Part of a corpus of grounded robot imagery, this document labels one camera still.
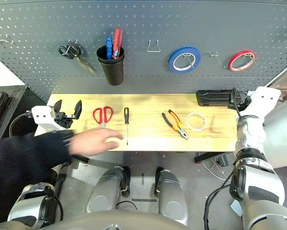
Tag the grey robot torso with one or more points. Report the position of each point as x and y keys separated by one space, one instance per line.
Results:
x=138 y=220

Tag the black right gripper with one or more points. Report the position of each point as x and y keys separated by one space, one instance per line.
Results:
x=244 y=101

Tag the red tape roll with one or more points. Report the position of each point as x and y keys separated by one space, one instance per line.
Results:
x=230 y=62

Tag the bare person hand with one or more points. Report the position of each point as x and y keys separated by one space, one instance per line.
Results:
x=93 y=142

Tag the black orange screwdriver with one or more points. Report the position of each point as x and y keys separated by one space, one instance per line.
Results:
x=126 y=115

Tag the dark sleeved person forearm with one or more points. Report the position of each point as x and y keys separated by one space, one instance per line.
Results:
x=26 y=163

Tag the small black tool case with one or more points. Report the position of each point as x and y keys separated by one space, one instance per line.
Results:
x=212 y=98

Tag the grey square floor patch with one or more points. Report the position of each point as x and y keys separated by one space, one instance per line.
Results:
x=235 y=207

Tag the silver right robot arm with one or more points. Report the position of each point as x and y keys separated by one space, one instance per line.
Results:
x=251 y=134

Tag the black plastic cup holder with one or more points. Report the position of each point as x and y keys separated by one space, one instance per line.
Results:
x=112 y=72

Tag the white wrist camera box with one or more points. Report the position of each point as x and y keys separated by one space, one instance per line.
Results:
x=263 y=103
x=43 y=117

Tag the short black floor tape strip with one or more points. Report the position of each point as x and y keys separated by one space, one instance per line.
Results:
x=142 y=179

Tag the silver left robot leg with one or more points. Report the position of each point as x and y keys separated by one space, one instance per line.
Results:
x=105 y=187

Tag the grey perforated metal pegboard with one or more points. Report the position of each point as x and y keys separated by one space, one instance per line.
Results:
x=143 y=19

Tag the blue tape roll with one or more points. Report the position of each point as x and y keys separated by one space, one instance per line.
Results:
x=172 y=64

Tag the black table foot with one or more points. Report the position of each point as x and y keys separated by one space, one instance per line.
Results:
x=81 y=159
x=205 y=157

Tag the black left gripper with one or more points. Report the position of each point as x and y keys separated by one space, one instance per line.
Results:
x=64 y=119

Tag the silver right robot leg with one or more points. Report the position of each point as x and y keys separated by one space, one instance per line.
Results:
x=169 y=191

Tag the white tape roll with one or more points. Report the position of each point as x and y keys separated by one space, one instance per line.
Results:
x=188 y=122

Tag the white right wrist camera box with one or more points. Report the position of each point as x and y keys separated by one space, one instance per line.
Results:
x=263 y=103

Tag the long grey floor tape strip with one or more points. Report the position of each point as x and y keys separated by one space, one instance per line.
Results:
x=144 y=200

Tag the black power adapter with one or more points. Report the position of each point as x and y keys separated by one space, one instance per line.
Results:
x=221 y=161

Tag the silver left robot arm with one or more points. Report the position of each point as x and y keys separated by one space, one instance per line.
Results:
x=30 y=208

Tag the orange black pliers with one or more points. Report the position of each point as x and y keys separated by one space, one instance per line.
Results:
x=176 y=124

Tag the silver robot leg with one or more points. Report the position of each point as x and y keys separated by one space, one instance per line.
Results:
x=105 y=187
x=169 y=191

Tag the metal pegboard hook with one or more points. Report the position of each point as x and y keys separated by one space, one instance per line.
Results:
x=0 y=41
x=248 y=55
x=214 y=54
x=187 y=55

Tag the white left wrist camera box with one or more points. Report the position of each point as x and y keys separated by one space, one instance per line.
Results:
x=43 y=117

